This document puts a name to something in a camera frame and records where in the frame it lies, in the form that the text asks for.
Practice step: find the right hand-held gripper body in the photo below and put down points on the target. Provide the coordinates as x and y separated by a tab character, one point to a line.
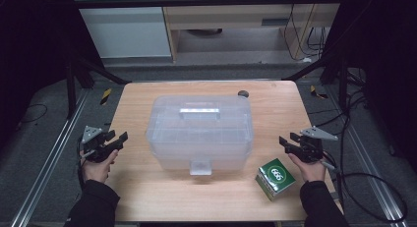
309	150

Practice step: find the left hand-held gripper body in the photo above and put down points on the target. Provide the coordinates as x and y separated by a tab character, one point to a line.
95	148

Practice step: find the clear plastic storage box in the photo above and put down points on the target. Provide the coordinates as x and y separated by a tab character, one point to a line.
200	135

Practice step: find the person's right hand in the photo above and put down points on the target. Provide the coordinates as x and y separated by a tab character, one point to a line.
309	171

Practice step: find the person's left hand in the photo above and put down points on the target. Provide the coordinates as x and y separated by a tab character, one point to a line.
96	171

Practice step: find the green cardboard box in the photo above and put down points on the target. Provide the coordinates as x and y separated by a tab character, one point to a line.
275	179

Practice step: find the yellow black floor tape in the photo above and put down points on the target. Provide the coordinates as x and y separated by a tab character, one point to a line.
105	96
317	92

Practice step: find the black metal stand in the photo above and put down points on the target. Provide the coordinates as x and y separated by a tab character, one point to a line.
342	86
70	89

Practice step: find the small dark round object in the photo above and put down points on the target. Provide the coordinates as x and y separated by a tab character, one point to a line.
243	94

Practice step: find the white cabinet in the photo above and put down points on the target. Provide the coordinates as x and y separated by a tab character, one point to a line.
124	30

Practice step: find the black curtain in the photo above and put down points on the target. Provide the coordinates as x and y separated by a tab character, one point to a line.
29	50
390	56

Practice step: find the light wooden desk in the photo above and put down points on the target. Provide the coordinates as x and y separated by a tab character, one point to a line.
229	14

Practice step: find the aluminium floor rail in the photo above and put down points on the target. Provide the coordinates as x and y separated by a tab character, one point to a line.
49	161
370	164

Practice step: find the black horizontal frame bar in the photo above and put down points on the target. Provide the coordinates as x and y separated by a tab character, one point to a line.
209	2

